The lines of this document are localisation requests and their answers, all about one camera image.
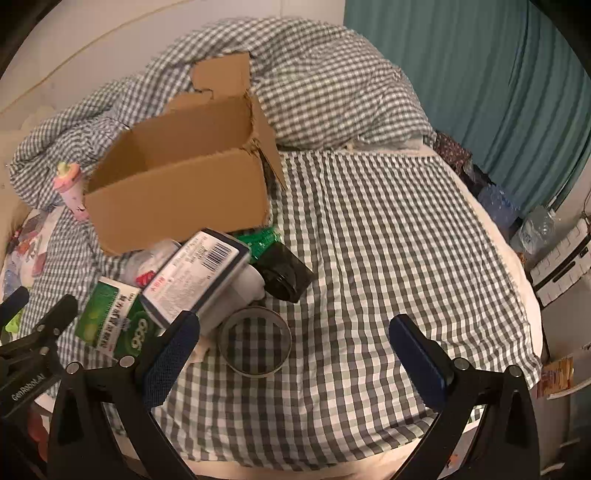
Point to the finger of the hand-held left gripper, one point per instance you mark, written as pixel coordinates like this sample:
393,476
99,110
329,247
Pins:
55,318
14,302

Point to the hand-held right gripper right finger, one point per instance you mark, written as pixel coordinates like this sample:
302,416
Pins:
415,364

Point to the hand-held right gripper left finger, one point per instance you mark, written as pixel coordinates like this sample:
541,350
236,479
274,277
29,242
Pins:
170,357

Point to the green foil packet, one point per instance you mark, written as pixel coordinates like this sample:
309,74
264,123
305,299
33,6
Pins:
261,240

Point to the brown cardboard sheet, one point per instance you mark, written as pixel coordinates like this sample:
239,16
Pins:
184,194

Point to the green printed carton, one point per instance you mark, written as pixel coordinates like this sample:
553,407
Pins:
106,314

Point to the colourful printed cloth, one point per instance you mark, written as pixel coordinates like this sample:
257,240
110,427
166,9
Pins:
27,249

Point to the blue white barcode box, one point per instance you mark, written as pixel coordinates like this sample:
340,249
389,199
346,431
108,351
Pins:
194,272

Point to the clear tape roll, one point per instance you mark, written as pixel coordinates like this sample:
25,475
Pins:
251,313

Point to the white plastic bag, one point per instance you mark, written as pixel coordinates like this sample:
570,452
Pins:
152,263

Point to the white plastic bottle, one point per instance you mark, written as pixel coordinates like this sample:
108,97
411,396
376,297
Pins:
240,288

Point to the grey checked bedsheet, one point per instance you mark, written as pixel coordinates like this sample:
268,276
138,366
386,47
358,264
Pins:
369,254

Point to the pink bottle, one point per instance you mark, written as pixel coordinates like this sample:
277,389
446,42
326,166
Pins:
71,194

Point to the printed paper leaflet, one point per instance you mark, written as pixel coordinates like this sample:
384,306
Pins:
556,374

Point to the black jar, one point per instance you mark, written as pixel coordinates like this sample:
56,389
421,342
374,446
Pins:
284,272

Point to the blue plastic bottle pack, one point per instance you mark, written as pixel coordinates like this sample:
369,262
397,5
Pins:
498,205

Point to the clear water bottle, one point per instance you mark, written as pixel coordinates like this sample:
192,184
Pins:
535,230

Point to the dark patterned cloth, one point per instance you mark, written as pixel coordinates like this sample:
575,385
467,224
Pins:
450,147

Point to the teal curtain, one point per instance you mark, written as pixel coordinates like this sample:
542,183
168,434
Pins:
461,69

